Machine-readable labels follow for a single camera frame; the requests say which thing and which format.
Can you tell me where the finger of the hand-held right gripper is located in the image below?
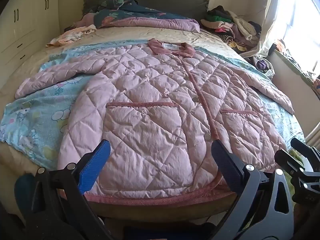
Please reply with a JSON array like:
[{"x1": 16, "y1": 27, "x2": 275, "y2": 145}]
[
  {"x1": 291, "y1": 137, "x2": 320, "y2": 170},
  {"x1": 274, "y1": 149, "x2": 320, "y2": 203}
]

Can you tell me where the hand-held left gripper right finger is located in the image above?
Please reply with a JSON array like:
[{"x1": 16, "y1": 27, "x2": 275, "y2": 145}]
[{"x1": 211, "y1": 139, "x2": 294, "y2": 240}]

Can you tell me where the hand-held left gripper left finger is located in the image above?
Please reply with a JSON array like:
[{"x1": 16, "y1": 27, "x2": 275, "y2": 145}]
[{"x1": 26, "y1": 139, "x2": 113, "y2": 240}]

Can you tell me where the pink quilted jacket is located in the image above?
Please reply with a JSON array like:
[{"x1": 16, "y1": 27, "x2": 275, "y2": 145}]
[{"x1": 15, "y1": 39, "x2": 295, "y2": 208}]

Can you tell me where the floral basket of clothes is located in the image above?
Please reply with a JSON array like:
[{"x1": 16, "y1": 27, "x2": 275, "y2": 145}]
[{"x1": 250, "y1": 55, "x2": 275, "y2": 78}]

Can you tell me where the pile of assorted clothes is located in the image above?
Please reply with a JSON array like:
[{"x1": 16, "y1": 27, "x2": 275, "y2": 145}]
[{"x1": 200, "y1": 5, "x2": 263, "y2": 53}]

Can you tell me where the blue cartoon printed blanket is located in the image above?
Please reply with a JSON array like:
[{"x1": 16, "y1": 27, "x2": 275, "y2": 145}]
[{"x1": 0, "y1": 39, "x2": 307, "y2": 170}]

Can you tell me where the teal object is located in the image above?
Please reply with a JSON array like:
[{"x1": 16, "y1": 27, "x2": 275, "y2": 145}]
[{"x1": 14, "y1": 174, "x2": 36, "y2": 213}]

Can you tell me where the green window ledge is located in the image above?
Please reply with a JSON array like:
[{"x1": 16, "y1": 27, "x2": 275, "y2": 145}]
[{"x1": 274, "y1": 49, "x2": 320, "y2": 90}]

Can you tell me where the bed with beige sheet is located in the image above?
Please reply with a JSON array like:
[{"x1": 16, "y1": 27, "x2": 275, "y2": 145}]
[{"x1": 0, "y1": 17, "x2": 308, "y2": 220}]

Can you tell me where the small pink white garment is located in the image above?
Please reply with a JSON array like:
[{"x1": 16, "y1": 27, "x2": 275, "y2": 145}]
[{"x1": 46, "y1": 24, "x2": 97, "y2": 48}]

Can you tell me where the cream curtain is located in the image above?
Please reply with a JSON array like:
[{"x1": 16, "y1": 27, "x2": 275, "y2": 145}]
[{"x1": 247, "y1": 0, "x2": 300, "y2": 58}]

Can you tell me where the window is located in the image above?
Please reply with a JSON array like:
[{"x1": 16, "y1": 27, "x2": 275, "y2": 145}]
[{"x1": 275, "y1": 0, "x2": 320, "y2": 75}]

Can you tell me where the dark floral quilt pink lining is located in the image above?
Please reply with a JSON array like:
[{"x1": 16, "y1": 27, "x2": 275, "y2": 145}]
[{"x1": 75, "y1": 0, "x2": 200, "y2": 33}]

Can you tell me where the cream wardrobe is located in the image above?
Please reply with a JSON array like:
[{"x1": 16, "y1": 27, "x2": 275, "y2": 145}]
[{"x1": 0, "y1": 0, "x2": 60, "y2": 63}]

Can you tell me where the grey padded headboard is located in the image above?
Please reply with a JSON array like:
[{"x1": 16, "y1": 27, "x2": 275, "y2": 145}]
[{"x1": 82, "y1": 0, "x2": 210, "y2": 14}]

